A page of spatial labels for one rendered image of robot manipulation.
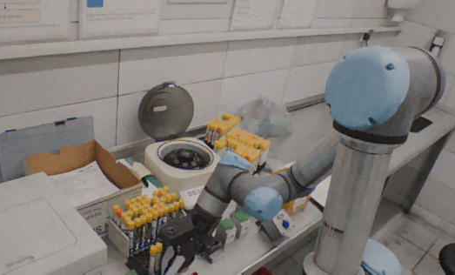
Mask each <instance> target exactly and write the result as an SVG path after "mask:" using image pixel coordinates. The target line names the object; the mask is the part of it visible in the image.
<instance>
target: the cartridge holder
mask: <svg viewBox="0 0 455 275"><path fill-rule="evenodd" d="M212 237H214V238H216V237H215V236H213V235H212ZM221 244H222V243H221V242H220V241H219V240H218V239H216V242H215V244H214V245H213V246H212V248H211V249H210V251H209V252H208V254H207V256H206V258H208V259H209V260H210V261H211V262H212V263H213V262H215V261H216V260H217V259H218V258H220V257H222V256H223V255H225V250H224V249H221Z"/></svg>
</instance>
